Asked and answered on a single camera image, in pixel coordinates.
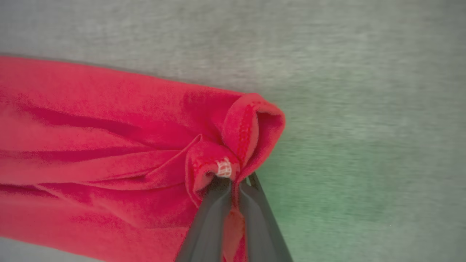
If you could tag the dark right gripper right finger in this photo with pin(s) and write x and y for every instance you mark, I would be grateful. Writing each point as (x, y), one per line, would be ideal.
(260, 225)

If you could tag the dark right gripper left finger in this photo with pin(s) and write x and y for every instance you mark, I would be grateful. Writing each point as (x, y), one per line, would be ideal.
(207, 229)

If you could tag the red and white shirt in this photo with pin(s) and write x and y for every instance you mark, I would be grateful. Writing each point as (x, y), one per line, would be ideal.
(109, 145)

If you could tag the grey fabric sofa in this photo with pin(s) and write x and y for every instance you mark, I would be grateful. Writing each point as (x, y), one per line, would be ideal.
(364, 109)

